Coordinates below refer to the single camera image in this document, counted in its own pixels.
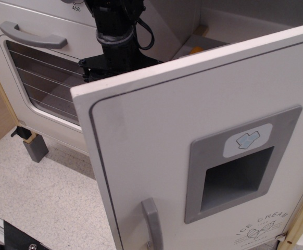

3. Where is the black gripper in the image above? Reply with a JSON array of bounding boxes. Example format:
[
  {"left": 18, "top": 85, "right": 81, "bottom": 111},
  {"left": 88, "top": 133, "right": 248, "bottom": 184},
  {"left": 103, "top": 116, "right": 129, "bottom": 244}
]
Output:
[{"left": 78, "top": 40, "right": 162, "bottom": 82}]

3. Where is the white toy fridge door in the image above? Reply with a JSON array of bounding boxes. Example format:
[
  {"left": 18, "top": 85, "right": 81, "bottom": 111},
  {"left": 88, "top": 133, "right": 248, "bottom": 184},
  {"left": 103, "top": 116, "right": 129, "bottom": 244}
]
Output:
[{"left": 71, "top": 26, "right": 303, "bottom": 249}]

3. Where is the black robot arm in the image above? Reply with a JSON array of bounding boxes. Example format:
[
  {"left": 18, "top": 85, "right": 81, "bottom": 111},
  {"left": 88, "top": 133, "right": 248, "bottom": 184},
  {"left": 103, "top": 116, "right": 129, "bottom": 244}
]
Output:
[{"left": 78, "top": 1, "right": 162, "bottom": 82}]

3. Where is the white fridge cabinet interior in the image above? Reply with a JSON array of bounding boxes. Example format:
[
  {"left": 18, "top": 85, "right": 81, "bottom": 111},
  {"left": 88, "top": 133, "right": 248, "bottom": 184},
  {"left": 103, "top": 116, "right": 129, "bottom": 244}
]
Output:
[{"left": 142, "top": 1, "right": 303, "bottom": 61}]

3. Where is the yellow object inside fridge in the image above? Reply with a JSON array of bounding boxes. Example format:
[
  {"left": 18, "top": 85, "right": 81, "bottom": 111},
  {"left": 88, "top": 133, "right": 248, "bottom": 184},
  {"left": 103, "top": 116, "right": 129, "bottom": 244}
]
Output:
[{"left": 190, "top": 46, "right": 204, "bottom": 55}]

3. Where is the white toy oven door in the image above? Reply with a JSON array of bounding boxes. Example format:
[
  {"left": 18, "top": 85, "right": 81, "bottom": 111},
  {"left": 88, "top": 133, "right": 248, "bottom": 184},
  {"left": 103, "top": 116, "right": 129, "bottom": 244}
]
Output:
[{"left": 0, "top": 1, "right": 102, "bottom": 154}]

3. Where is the black clamp on leg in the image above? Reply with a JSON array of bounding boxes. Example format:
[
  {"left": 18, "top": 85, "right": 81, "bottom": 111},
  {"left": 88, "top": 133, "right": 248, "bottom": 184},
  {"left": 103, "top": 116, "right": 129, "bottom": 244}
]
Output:
[{"left": 10, "top": 126, "right": 32, "bottom": 140}]

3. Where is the grey kitchen leg foot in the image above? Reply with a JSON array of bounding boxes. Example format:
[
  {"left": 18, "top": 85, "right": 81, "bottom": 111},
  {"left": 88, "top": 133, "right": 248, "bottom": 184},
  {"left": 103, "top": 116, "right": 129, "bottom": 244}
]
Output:
[{"left": 23, "top": 135, "right": 49, "bottom": 163}]

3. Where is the grey ice dispenser panel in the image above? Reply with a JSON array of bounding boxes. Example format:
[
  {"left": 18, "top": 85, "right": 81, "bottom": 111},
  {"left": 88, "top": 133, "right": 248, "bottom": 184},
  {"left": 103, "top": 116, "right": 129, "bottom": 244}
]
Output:
[{"left": 184, "top": 105, "right": 302, "bottom": 224}]

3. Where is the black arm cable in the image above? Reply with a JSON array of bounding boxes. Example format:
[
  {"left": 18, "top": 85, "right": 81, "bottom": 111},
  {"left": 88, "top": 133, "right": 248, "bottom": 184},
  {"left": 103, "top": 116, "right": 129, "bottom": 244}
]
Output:
[{"left": 135, "top": 15, "right": 155, "bottom": 51}]

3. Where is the grey oven door handle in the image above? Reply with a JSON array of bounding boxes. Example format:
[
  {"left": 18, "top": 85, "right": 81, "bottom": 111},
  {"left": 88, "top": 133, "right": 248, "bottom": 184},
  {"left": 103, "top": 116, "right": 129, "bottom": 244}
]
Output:
[{"left": 0, "top": 21, "right": 68, "bottom": 49}]

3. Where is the grey fridge door handle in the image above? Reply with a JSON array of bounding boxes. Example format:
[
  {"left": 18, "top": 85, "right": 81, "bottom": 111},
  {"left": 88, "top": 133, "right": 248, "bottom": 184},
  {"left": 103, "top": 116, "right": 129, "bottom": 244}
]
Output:
[{"left": 141, "top": 198, "right": 164, "bottom": 250}]

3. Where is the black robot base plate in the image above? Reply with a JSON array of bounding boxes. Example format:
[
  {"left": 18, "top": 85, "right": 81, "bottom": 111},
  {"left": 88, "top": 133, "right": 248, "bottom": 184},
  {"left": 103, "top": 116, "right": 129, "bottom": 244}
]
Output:
[{"left": 0, "top": 220, "right": 50, "bottom": 250}]

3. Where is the beige wooden side frame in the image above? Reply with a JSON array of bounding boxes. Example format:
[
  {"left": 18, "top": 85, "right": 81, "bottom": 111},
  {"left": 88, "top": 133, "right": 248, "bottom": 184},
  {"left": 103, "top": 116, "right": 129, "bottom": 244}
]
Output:
[{"left": 279, "top": 156, "right": 303, "bottom": 250}]

